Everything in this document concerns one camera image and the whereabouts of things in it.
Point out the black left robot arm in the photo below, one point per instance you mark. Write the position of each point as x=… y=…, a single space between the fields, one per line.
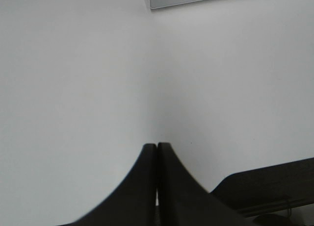
x=259 y=194

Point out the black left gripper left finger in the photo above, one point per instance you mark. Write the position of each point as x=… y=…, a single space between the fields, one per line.
x=133 y=202

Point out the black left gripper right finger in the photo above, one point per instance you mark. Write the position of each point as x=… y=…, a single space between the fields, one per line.
x=183 y=201

